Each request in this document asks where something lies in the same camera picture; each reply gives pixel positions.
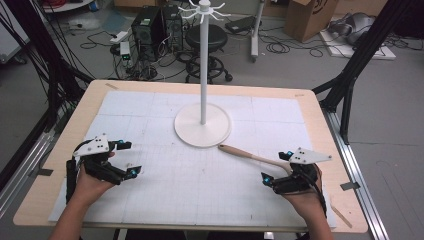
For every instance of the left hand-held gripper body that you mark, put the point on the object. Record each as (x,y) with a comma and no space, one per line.
(95,146)

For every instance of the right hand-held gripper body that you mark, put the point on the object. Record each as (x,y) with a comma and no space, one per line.
(310,156)

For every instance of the person's left hand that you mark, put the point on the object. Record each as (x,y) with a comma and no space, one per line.
(90,187)

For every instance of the person's right hand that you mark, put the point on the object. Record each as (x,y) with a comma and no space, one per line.
(305,204)

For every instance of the grey tape strip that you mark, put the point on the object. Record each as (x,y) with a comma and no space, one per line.
(45,172)
(350,186)

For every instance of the thin wooden stick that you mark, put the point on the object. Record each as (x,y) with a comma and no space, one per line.
(341,216)

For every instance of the white grid mat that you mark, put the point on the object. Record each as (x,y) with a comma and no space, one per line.
(200,190)

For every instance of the white adapter box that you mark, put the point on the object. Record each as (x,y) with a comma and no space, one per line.
(125,48)

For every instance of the white hook stand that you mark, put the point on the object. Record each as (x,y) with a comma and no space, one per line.
(203,83)

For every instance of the white power strip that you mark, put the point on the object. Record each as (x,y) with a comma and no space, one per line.
(119,36)

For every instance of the large black computer tower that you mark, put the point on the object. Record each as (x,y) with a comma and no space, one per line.
(146,33)

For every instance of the white floor stand pole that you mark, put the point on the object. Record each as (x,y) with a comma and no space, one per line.
(255,40)

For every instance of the white flat board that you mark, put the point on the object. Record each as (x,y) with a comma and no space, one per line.
(383,53)

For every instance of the slim black computer tower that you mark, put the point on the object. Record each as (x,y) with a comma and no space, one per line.
(173,26)

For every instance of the black round stool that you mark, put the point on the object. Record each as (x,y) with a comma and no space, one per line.
(218,37)

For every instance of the cardboard box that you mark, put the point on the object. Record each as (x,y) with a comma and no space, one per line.
(306,20)

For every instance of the black flat laptop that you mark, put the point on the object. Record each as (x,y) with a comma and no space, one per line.
(240,24)

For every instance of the grey rounded device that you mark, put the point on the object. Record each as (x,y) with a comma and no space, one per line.
(356,25)

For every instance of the white round table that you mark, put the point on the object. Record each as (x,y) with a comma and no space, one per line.
(66,5)

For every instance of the aluminium rail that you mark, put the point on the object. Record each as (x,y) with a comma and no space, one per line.
(23,166)
(353,166)

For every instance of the black metal frame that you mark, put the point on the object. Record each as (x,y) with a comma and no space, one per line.
(363,53)
(53,76)

